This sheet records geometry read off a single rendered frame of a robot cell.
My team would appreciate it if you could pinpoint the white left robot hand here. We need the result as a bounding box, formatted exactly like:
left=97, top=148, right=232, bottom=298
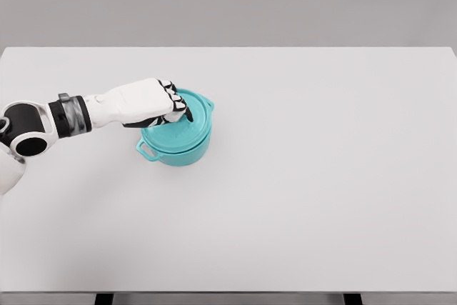
left=107, top=77, right=194, bottom=129

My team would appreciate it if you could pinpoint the teal pot lid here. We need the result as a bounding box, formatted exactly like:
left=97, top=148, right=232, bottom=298
left=141, top=87, right=211, bottom=154

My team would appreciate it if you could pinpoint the teal pot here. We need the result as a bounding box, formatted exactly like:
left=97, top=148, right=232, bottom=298
left=135, top=87, right=216, bottom=167

